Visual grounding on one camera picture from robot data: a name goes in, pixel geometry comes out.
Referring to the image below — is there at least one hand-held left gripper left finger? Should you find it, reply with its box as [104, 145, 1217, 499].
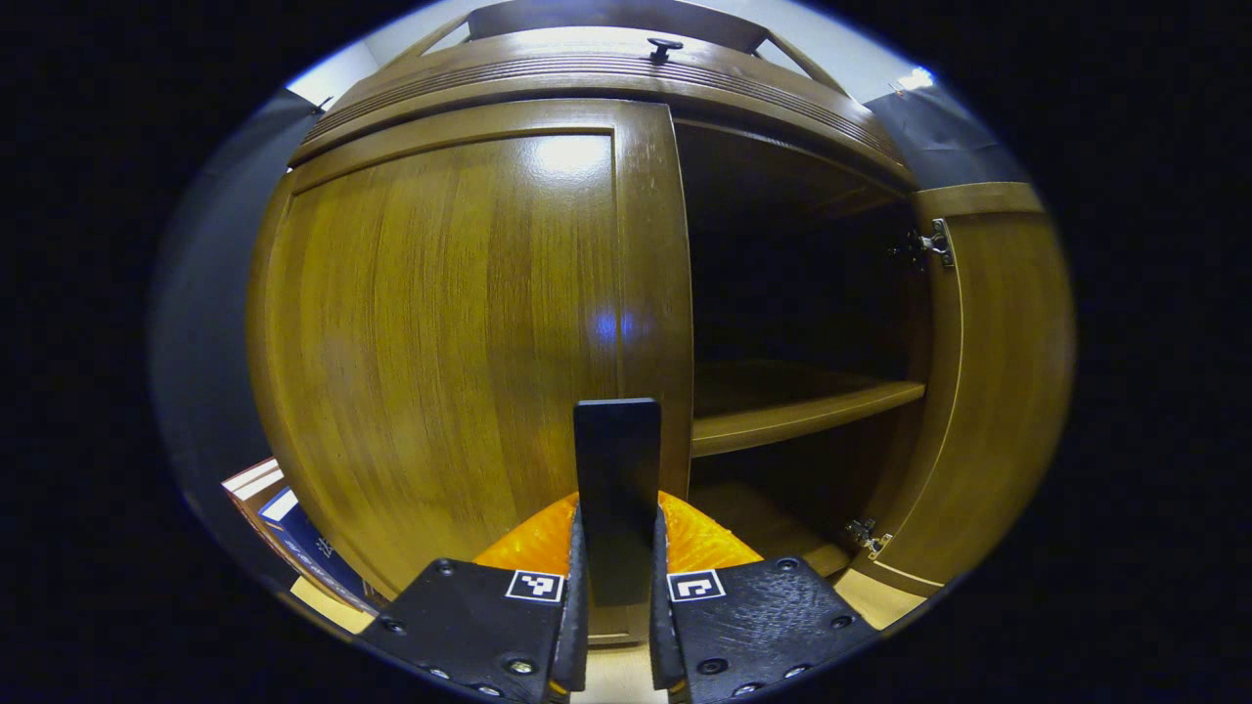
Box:
[357, 494, 588, 704]

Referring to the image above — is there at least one blue cover book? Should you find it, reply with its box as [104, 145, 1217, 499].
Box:
[256, 487, 384, 615]

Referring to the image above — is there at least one wooden cabinet door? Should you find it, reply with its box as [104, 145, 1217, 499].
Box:
[846, 181, 1077, 597]
[245, 98, 695, 646]

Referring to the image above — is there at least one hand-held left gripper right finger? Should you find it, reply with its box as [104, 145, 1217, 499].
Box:
[650, 492, 881, 704]

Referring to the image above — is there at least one brown cover book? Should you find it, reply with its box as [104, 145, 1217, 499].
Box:
[223, 458, 324, 578]

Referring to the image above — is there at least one wooden cabinet shelf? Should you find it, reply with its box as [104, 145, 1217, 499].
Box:
[690, 360, 927, 459]

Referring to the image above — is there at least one black door handle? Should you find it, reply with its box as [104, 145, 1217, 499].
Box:
[573, 398, 662, 607]

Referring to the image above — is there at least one wooden double-door shoe cabinet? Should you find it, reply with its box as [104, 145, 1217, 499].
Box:
[245, 0, 1077, 646]

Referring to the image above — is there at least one metal door hinge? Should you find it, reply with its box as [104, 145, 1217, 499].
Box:
[888, 218, 957, 272]
[843, 516, 893, 558]

